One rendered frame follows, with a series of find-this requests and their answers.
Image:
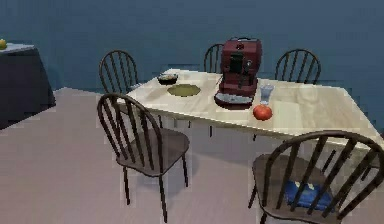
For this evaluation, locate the olive green plate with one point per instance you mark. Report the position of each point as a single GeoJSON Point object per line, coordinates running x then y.
{"type": "Point", "coordinates": [184, 90]}

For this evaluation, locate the black bowl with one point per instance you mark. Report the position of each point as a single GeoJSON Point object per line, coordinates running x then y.
{"type": "Point", "coordinates": [167, 79]}

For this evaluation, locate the dark brown wooden chair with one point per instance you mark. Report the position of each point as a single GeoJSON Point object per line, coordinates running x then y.
{"type": "Point", "coordinates": [117, 71]}
{"type": "Point", "coordinates": [213, 58]}
{"type": "Point", "coordinates": [150, 150]}
{"type": "Point", "coordinates": [306, 180]}
{"type": "Point", "coordinates": [297, 66]}

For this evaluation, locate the dark red coffee machine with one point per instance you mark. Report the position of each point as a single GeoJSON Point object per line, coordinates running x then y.
{"type": "Point", "coordinates": [240, 71]}

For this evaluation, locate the red tomato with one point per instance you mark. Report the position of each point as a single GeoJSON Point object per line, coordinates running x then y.
{"type": "Point", "coordinates": [262, 112]}

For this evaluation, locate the clear drinking glass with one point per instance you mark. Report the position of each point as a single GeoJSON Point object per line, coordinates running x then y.
{"type": "Point", "coordinates": [266, 94]}

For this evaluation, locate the pale wooden dining table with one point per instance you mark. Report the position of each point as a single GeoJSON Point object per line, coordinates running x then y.
{"type": "Point", "coordinates": [300, 110]}

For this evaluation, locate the blue cloth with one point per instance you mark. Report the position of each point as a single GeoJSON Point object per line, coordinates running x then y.
{"type": "Point", "coordinates": [305, 196]}

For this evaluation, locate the dark cabinet with pale top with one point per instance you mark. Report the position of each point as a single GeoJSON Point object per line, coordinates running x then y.
{"type": "Point", "coordinates": [21, 83]}

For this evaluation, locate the yellow green apple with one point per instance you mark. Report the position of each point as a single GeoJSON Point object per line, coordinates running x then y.
{"type": "Point", "coordinates": [2, 43]}

